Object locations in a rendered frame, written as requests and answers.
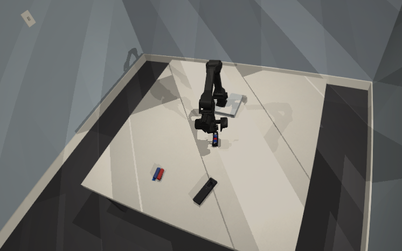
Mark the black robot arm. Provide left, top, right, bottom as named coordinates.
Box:
left=199, top=60, right=228, bottom=134

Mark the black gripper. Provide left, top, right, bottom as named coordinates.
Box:
left=195, top=116, right=228, bottom=132

